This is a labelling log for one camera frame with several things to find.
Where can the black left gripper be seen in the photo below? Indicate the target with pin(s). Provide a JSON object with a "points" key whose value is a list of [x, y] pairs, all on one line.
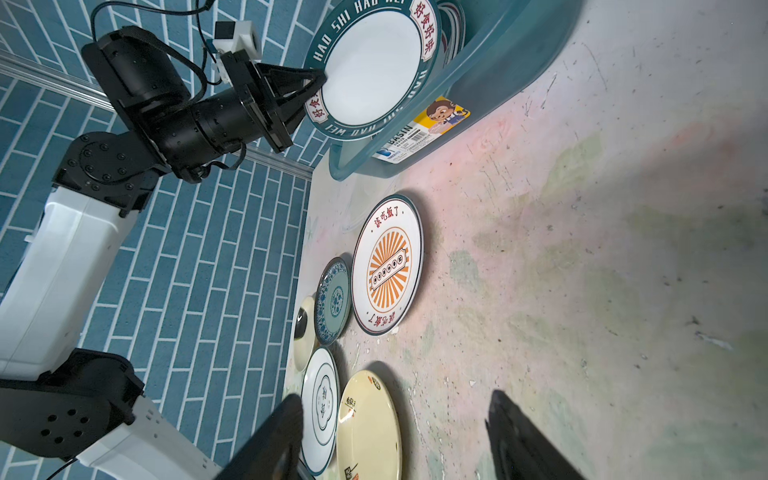
{"points": [[272, 95]]}

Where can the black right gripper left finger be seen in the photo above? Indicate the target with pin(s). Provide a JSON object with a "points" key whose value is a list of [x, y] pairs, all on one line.
{"points": [[273, 450]]}

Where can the bin product label sticker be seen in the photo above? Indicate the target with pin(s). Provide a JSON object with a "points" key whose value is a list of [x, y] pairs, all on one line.
{"points": [[437, 119]]}

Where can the teal plastic bin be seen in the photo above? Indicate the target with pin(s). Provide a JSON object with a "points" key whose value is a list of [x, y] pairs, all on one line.
{"points": [[509, 44]]}

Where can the white plate black quatrefoil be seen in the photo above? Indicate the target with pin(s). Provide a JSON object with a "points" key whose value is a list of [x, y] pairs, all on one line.
{"points": [[320, 399]]}

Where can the orange sunburst plate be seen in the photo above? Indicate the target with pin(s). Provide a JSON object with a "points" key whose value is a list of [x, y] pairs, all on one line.
{"points": [[387, 264]]}

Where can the cream plate dark spot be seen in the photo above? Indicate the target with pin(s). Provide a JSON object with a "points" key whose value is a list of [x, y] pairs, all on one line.
{"points": [[304, 337]]}

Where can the white plate green lettered rim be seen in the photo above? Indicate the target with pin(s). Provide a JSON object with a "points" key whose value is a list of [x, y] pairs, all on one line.
{"points": [[377, 55]]}

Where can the yellow plate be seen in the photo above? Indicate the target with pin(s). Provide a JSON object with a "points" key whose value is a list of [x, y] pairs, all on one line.
{"points": [[368, 442]]}

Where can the teal patterned small plate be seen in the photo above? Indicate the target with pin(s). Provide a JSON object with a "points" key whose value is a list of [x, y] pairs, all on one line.
{"points": [[332, 301]]}

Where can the white plate green red rim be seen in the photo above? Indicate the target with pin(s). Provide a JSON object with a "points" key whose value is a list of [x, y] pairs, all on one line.
{"points": [[454, 29]]}

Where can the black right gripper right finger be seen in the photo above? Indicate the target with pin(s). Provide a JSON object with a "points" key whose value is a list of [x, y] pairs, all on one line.
{"points": [[519, 449]]}

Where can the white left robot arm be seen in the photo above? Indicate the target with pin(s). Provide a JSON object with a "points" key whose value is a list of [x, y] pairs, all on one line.
{"points": [[59, 400]]}

